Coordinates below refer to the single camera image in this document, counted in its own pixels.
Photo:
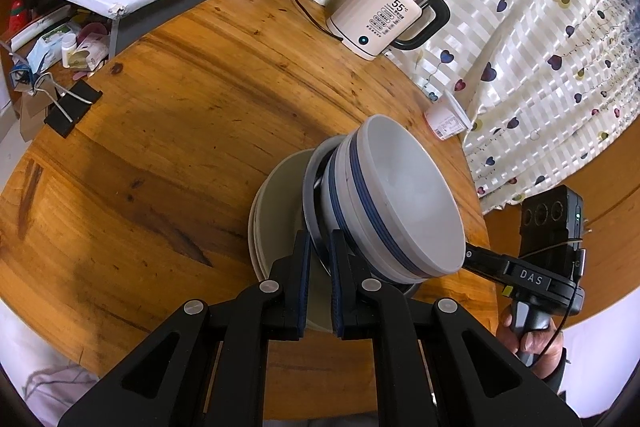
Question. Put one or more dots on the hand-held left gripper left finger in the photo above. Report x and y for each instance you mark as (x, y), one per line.
(302, 297)

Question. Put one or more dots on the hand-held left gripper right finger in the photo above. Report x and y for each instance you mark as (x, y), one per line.
(339, 302)

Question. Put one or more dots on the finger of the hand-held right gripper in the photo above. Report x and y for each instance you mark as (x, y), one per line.
(487, 264)

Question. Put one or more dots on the small white blue-striped bowl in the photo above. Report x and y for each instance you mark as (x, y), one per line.
(410, 197)

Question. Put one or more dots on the stainless steel bowl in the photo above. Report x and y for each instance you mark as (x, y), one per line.
(312, 187)

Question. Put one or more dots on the person's right hand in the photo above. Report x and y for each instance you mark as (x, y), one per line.
(545, 347)

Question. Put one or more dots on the white plastic tub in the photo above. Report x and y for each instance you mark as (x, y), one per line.
(447, 117)

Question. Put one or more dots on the white curtain with hearts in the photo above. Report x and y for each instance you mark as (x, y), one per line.
(525, 32)

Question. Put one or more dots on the cream electric kettle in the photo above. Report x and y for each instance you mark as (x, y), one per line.
(370, 17)

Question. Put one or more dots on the black binder clip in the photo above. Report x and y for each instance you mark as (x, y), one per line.
(75, 107)

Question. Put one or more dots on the pink plastic object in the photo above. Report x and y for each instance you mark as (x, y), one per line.
(92, 37)

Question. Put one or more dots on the white pill bottle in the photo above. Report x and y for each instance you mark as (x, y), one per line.
(68, 49)

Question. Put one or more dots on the white rolled package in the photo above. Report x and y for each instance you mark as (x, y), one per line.
(40, 27)

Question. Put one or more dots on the red bottle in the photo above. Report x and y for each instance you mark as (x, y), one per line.
(19, 12)

